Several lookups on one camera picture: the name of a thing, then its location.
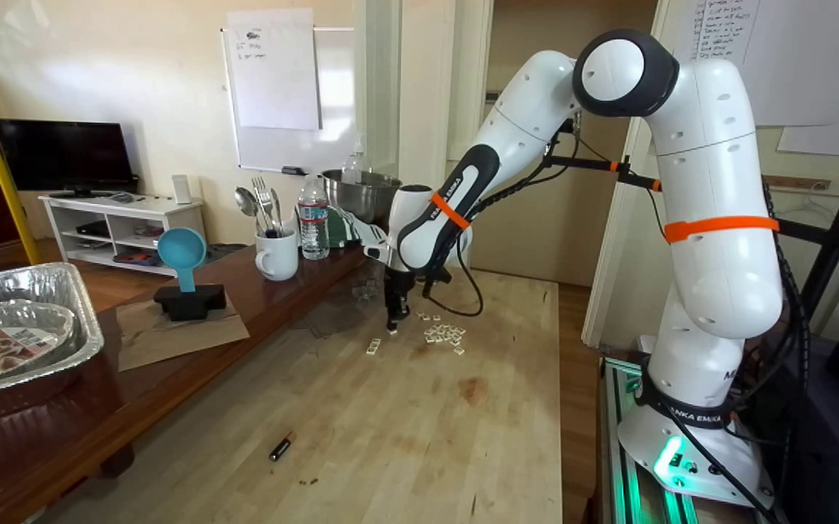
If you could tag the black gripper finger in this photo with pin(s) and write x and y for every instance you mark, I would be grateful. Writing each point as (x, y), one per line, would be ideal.
(393, 326)

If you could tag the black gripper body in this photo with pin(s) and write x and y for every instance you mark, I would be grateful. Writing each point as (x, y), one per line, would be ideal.
(399, 288)

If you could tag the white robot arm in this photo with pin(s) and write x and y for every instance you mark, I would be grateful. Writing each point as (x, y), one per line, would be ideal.
(722, 238)

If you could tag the single letter tile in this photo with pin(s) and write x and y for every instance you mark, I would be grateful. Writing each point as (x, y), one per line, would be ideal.
(375, 349)

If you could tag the green striped dish towel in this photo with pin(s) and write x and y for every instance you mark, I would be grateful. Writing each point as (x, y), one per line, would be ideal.
(348, 228)

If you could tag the steel mixing bowl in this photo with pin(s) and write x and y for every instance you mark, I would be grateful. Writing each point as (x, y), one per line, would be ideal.
(369, 197)

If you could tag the clear plastic water bottle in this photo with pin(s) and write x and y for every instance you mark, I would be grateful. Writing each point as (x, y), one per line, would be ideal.
(313, 215)

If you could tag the white ceramic mug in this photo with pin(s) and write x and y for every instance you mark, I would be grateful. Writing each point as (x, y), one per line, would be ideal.
(279, 254)

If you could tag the blue scoop on black stand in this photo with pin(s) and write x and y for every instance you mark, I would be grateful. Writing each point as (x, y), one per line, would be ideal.
(184, 251)

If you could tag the white whiteboard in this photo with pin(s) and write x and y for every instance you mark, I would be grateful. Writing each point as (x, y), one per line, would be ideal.
(289, 88)

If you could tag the brown cardboard sheet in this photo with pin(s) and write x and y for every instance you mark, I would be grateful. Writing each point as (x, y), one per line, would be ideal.
(149, 337)

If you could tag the white tv shelf unit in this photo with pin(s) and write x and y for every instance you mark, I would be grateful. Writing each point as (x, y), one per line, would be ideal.
(119, 234)

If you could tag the black television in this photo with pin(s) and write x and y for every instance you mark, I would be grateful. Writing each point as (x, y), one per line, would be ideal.
(68, 155)

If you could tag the aluminium foil tray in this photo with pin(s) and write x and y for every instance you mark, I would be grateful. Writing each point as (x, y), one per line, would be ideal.
(48, 326)

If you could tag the yellow stick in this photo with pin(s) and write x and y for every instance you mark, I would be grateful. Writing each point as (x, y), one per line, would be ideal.
(18, 216)

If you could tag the dark wooden side table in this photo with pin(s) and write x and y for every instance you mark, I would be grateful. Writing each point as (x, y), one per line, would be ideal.
(78, 416)

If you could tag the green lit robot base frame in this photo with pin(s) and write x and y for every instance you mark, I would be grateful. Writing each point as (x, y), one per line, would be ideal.
(656, 470)

